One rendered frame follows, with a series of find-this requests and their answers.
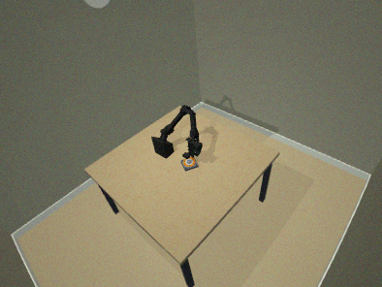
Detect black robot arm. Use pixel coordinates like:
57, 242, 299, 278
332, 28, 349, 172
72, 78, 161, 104
158, 105, 203, 156

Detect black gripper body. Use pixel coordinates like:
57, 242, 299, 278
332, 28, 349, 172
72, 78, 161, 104
182, 146, 194, 159

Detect round orange-rimmed white plate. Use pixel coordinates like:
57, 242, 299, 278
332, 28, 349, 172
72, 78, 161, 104
183, 157, 195, 167

